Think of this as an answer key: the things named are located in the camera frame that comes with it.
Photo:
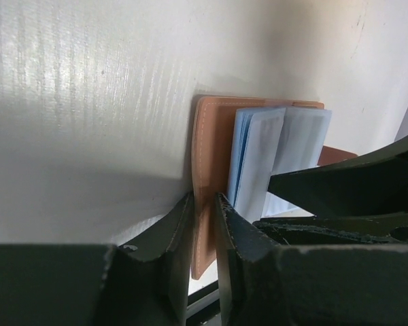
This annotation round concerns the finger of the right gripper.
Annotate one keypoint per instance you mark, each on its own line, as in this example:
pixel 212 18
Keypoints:
pixel 372 184
pixel 365 230

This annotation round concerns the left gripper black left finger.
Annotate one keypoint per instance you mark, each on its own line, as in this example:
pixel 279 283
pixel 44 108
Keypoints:
pixel 141 282

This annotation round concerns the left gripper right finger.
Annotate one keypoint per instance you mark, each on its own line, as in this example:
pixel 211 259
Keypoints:
pixel 262 282

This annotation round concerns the brown leather card holder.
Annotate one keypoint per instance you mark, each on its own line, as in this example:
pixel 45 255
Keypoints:
pixel 212 138

